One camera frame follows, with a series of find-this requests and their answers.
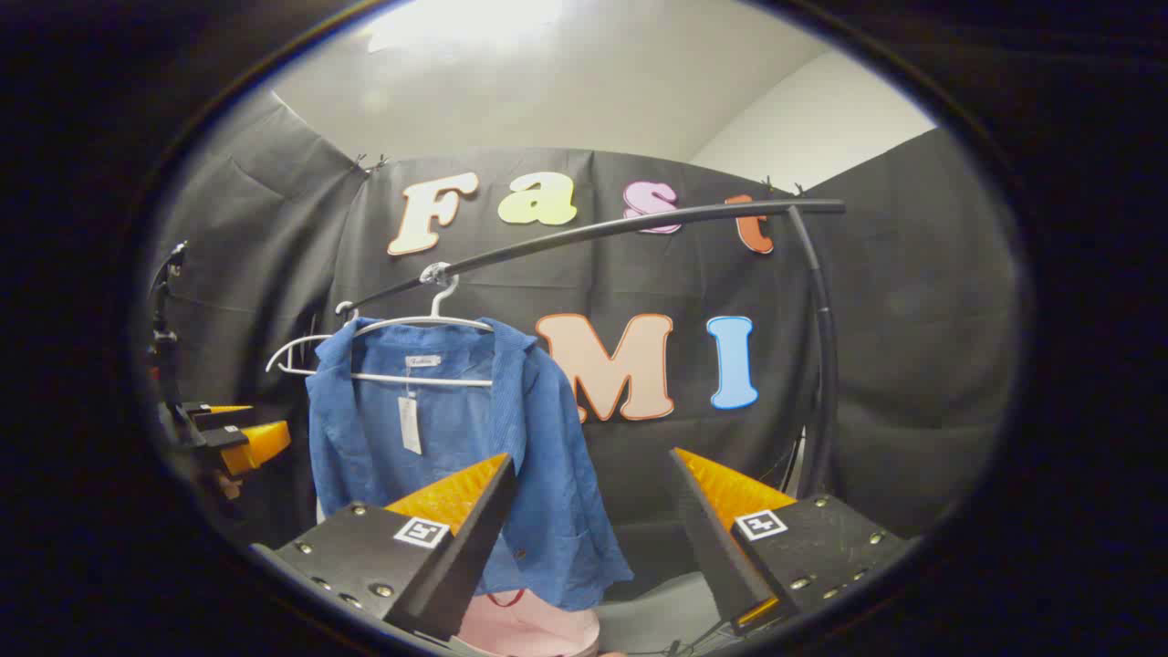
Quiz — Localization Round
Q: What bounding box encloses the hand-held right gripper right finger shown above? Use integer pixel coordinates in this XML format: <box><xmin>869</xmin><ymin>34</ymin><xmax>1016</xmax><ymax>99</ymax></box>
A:
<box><xmin>671</xmin><ymin>447</ymin><xmax>916</xmax><ymax>637</ymax></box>

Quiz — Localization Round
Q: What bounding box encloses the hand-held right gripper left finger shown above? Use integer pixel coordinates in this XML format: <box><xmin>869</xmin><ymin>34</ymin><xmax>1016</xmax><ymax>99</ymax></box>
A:
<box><xmin>251</xmin><ymin>454</ymin><xmax>518</xmax><ymax>642</ymax></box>

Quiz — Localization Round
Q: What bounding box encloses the pink laundry hamper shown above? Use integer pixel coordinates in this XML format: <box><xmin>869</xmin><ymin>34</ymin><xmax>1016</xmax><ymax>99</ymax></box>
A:
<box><xmin>456</xmin><ymin>589</ymin><xmax>603</xmax><ymax>657</ymax></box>

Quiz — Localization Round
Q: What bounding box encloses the blue corduroy shirt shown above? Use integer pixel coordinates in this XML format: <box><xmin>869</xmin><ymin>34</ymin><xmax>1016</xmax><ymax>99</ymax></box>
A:
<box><xmin>306</xmin><ymin>317</ymin><xmax>635</xmax><ymax>612</ymax></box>

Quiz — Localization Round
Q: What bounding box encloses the white plastic clothes hanger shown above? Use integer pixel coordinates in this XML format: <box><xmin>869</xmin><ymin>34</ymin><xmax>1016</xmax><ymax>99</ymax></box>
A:
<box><xmin>265</xmin><ymin>301</ymin><xmax>361</xmax><ymax>377</ymax></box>
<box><xmin>349</xmin><ymin>263</ymin><xmax>498</xmax><ymax>389</ymax></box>

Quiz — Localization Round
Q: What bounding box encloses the black metal clothes rack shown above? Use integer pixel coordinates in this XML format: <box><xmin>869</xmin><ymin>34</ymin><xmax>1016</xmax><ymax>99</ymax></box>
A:
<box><xmin>345</xmin><ymin>198</ymin><xmax>848</xmax><ymax>498</ymax></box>

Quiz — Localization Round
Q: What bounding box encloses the black backdrop cloth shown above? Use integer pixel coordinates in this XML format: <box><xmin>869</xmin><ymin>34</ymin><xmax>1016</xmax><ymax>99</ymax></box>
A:
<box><xmin>151</xmin><ymin>91</ymin><xmax>1018</xmax><ymax>548</ymax></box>

